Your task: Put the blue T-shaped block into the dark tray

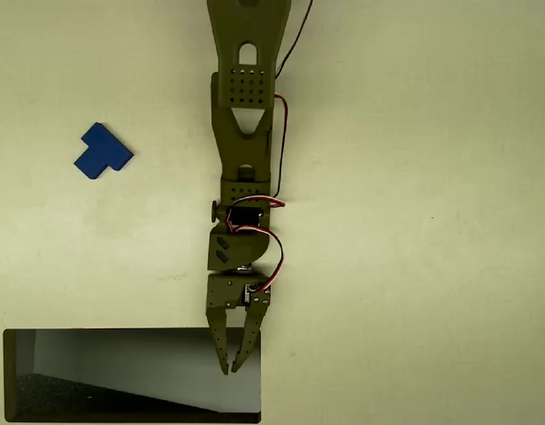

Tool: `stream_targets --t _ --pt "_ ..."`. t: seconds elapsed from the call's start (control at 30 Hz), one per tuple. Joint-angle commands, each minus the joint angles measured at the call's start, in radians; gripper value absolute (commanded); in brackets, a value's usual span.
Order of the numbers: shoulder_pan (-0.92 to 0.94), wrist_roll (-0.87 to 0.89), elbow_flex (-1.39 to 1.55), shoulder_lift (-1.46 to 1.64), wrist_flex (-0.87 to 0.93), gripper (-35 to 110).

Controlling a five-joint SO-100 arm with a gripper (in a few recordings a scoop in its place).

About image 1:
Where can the rectangular dark bin opening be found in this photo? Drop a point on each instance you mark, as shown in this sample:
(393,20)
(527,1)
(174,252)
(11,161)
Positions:
(122,363)

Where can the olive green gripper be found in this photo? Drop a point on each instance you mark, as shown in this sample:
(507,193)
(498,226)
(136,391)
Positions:
(225,294)

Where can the blue T-shaped block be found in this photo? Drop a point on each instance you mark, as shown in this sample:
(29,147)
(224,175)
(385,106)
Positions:
(102,152)

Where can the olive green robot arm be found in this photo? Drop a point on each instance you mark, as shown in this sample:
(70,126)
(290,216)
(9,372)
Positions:
(243,146)

